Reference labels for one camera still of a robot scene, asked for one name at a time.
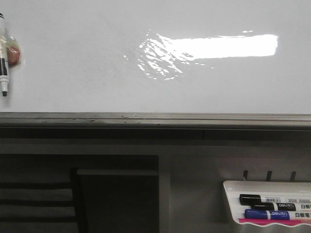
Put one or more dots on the white black whiteboard marker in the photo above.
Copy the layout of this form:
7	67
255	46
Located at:
10	54

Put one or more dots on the white whiteboard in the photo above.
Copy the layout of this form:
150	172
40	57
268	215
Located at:
160	56

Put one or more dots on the upper black whiteboard marker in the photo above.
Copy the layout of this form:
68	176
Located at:
247	199

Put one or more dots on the blue whiteboard marker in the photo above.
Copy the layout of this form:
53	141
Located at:
277	215

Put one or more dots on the lower black whiteboard marker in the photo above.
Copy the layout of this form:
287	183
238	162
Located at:
276	206

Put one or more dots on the grey aluminium marker ledge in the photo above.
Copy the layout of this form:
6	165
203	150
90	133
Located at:
88	120

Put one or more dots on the white plastic marker tray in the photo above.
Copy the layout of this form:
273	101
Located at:
268	190

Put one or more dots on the pink strip in tray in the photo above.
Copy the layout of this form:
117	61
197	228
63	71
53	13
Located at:
264	222

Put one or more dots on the dark chair backrest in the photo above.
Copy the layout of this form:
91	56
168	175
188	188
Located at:
49	201

